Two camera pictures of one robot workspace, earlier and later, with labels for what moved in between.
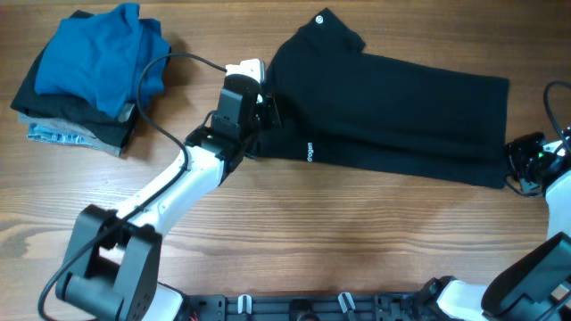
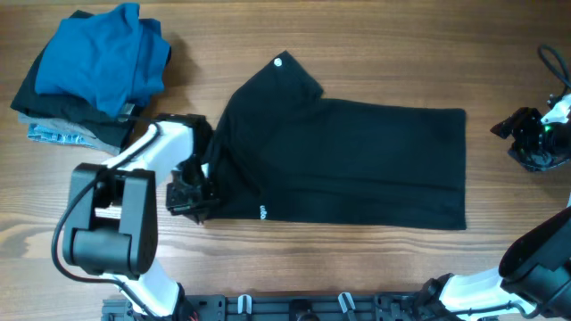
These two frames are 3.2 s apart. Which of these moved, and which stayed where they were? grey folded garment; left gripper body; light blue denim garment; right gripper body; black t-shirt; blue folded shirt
Moved: right gripper body; black t-shirt; left gripper body
Stayed: grey folded garment; light blue denim garment; blue folded shirt
